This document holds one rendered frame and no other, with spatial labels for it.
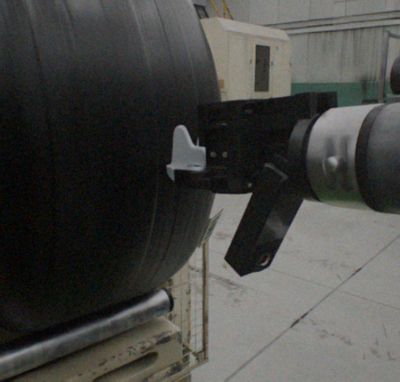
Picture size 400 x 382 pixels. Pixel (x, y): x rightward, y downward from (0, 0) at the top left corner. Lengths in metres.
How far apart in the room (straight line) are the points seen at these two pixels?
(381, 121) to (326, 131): 0.04
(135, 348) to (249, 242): 0.38
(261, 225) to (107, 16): 0.27
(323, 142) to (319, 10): 12.43
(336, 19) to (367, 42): 1.06
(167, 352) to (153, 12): 0.51
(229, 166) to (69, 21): 0.22
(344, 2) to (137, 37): 12.02
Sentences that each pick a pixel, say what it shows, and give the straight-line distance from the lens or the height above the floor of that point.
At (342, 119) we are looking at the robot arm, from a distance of 0.31.
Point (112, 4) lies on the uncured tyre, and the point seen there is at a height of 1.34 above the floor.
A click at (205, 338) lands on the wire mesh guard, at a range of 1.59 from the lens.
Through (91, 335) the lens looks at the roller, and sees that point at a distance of 0.68.
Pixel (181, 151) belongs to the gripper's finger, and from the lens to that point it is 0.44.
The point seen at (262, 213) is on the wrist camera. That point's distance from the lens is 0.36.
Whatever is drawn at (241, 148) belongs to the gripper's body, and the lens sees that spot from 0.36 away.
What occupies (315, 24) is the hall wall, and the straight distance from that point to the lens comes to 12.71.
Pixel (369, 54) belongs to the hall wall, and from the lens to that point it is 12.03.
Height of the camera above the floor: 1.26
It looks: 12 degrees down
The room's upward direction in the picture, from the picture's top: straight up
